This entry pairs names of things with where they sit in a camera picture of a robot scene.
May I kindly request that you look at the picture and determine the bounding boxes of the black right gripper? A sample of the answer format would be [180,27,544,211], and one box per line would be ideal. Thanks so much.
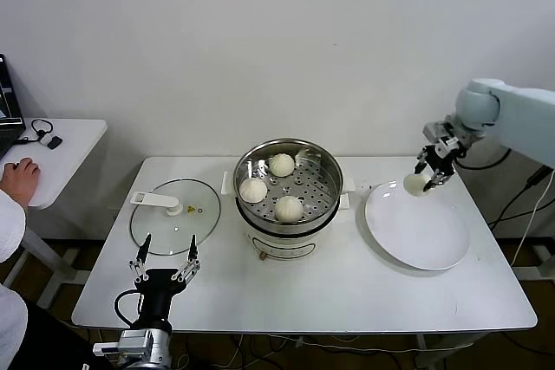
[414,139,468,192]

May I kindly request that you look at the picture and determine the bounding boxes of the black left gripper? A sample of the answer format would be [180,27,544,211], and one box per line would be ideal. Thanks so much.
[127,232,203,324]

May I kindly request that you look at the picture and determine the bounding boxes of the white steamed baozi bun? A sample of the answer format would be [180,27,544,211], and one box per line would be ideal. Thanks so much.
[402,172,434,198]
[238,177,269,204]
[268,152,297,179]
[273,195,304,223]

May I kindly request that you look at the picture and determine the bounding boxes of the white sleeved person forearm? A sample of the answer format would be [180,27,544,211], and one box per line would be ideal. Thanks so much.
[0,190,29,263]

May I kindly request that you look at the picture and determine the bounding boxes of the stainless steel steamer basket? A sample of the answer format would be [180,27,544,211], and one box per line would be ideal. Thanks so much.
[233,139,344,236]

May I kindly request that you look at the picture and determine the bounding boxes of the person's bare hand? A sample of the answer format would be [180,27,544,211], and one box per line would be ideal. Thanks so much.
[0,157,42,205]

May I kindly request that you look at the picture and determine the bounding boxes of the white round plate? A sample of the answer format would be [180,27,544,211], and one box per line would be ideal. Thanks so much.
[364,181,472,271]

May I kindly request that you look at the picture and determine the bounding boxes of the white side table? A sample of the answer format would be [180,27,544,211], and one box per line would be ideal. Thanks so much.
[0,117,109,310]

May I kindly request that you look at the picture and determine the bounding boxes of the white stand foot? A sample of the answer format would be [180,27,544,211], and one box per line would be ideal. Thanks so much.
[515,243,555,281]

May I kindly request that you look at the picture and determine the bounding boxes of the person torso in white coat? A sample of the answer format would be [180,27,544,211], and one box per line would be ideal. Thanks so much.
[0,285,101,370]

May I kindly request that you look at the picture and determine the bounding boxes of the black laptop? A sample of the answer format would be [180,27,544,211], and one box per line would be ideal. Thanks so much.
[0,52,27,161]

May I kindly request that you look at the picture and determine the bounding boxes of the glass lid with white handle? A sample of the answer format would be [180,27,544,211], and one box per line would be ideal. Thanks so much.
[129,177,222,257]

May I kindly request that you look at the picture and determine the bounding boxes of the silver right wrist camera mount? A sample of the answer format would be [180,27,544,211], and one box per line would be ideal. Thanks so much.
[422,120,452,145]

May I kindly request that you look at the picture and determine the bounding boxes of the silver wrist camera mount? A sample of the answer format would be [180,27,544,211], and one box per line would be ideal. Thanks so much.
[422,120,452,145]
[93,329,152,360]

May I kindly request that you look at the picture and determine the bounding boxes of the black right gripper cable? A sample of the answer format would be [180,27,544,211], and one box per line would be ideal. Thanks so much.
[454,146,513,171]

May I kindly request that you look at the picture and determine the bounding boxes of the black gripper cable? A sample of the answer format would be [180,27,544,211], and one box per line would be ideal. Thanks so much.
[114,289,143,328]
[454,146,513,171]

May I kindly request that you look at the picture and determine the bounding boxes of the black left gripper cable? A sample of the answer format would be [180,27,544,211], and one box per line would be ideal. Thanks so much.
[114,289,143,328]

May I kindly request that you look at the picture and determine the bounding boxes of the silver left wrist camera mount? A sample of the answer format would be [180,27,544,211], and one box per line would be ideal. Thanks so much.
[93,329,152,360]

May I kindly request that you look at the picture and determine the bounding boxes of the white hanging cable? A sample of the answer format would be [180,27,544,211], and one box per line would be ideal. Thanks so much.
[511,183,555,267]

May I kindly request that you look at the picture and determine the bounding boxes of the tangled cables under table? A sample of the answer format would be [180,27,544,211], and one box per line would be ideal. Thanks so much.
[173,333,434,370]

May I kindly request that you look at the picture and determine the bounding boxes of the small black white cabled device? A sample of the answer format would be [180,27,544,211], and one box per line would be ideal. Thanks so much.
[30,117,65,150]

